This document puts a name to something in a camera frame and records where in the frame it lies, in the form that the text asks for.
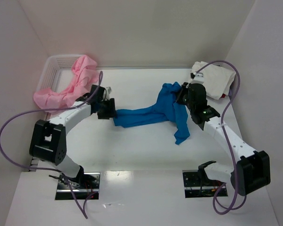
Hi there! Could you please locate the blue t shirt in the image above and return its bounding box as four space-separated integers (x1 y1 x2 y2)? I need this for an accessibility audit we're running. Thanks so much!
113 82 190 145

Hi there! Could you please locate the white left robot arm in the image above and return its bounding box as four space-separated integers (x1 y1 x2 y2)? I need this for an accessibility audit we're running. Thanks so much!
29 85 117 184

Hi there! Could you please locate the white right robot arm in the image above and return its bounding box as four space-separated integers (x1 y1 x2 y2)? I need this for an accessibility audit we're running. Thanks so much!
176 82 271 196

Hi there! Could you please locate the white folded t shirt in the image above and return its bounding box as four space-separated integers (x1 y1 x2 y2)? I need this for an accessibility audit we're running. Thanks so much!
200 65 236 100

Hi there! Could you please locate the pink t shirt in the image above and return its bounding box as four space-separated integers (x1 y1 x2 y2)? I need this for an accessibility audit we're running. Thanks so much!
33 55 100 113

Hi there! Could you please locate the white plastic basket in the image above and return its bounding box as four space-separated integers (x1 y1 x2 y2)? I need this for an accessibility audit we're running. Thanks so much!
36 54 82 92

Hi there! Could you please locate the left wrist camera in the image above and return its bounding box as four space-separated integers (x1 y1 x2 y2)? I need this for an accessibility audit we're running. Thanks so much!
103 87 112 100

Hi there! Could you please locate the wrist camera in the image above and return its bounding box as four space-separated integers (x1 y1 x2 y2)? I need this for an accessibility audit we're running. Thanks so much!
190 72 204 83
103 87 112 100

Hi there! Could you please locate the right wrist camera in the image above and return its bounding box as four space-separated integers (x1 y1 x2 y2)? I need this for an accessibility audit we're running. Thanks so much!
190 72 204 83

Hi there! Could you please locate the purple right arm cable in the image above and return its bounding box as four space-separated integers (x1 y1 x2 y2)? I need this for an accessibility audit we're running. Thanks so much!
193 60 247 215

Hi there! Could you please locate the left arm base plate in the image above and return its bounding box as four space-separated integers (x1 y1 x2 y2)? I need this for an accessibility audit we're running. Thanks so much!
52 172 100 201

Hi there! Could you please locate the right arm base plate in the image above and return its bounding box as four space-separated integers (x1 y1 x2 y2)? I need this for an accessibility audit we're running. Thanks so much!
183 170 223 198

